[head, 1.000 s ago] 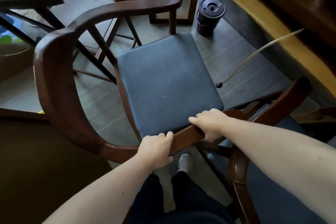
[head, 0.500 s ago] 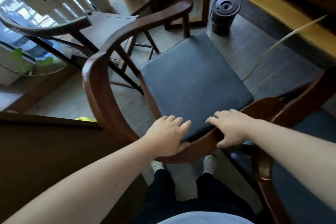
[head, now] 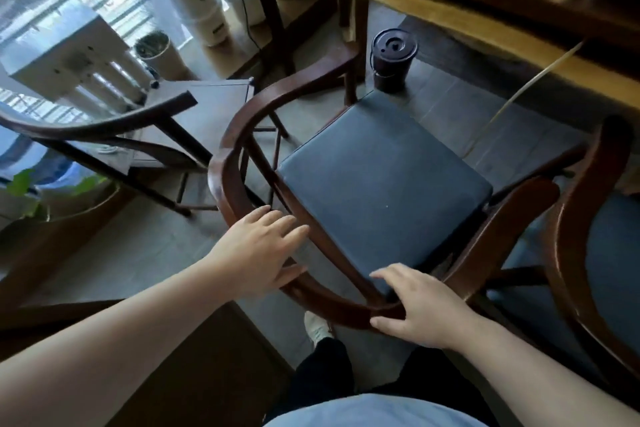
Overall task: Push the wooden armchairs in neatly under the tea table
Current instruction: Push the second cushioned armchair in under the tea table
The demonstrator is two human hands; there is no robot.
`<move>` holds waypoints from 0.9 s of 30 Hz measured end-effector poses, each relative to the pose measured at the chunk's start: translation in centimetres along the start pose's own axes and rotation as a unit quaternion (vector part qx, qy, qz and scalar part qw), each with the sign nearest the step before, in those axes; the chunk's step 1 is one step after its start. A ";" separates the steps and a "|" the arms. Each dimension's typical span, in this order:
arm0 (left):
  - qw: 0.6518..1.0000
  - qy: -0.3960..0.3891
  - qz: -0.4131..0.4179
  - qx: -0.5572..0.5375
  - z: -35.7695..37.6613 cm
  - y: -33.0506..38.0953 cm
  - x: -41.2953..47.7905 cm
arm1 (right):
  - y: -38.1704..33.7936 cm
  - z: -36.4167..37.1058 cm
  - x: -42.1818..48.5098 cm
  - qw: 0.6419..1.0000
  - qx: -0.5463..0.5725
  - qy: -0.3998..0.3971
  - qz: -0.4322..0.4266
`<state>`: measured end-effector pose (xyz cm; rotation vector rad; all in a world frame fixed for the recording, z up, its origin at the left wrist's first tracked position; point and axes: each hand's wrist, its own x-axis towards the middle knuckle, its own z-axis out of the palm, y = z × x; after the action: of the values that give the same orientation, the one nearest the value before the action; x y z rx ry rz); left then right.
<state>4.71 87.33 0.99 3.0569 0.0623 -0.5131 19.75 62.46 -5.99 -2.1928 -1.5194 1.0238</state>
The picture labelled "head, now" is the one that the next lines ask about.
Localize person's right hand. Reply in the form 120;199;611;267
369;263;481;350

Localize person's left hand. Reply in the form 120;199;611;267
202;205;311;298

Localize blue-cushioned wooden armchair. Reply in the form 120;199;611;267
207;49;561;332
487;113;640;392

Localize wooden armchair without cushion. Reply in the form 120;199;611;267
0;79;291;218

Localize person's left forearm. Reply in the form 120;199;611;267
0;259;236;427

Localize person's right forearm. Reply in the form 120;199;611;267
442;316;640;427

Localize white left shoe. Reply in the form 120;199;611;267
303;311;335;348

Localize light blue shirt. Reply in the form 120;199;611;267
262;393;489;427

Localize black trousers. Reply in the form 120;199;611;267
265;336;501;427

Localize dark brown wooden cabinet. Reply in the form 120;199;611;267
0;299;296;427

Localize dark blue seat cushion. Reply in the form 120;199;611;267
276;90;495;292
499;191;640;358

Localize round water plant basin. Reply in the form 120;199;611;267
0;131;137;242

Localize white pot with dry plant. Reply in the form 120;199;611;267
133;30;189;81

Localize black lidded waste bucket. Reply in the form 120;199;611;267
369;29;419;94

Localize white water purifier unit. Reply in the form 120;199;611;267
0;3;161;115

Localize wooden table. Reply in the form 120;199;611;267
219;0;640;115

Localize pale yellow drain hose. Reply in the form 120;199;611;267
462;39;586;158

